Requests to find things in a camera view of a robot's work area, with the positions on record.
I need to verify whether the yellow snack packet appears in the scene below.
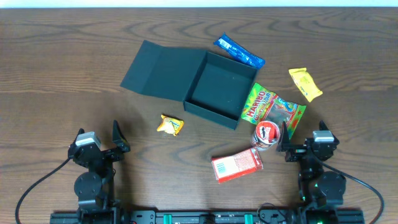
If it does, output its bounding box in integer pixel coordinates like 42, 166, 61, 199
289, 67, 323, 103

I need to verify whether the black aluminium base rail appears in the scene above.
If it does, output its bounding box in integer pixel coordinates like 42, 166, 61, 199
50, 208, 365, 224

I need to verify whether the small red Pringles can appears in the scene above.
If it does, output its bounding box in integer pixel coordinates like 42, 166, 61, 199
251, 121, 280, 151

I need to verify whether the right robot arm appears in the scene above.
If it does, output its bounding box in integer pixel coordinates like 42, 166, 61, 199
277, 121, 346, 223

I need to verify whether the dark green box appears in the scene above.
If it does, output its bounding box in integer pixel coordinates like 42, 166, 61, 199
120, 40, 257, 129

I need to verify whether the small orange yellow snack bag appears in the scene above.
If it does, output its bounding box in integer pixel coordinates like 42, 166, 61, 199
157, 114, 185, 137

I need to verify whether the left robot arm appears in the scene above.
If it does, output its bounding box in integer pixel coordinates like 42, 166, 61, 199
68, 121, 131, 223

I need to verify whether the Haribo gummy worms bag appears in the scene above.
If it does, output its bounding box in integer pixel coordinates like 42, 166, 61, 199
241, 83, 306, 139

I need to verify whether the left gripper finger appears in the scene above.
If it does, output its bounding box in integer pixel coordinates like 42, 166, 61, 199
73, 128, 85, 144
112, 120, 131, 152

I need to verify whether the blue snack bar wrapper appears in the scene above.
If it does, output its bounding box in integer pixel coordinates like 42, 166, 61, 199
213, 32, 266, 70

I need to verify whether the red and white carton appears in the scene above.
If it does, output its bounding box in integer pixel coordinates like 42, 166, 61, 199
211, 148, 263, 184

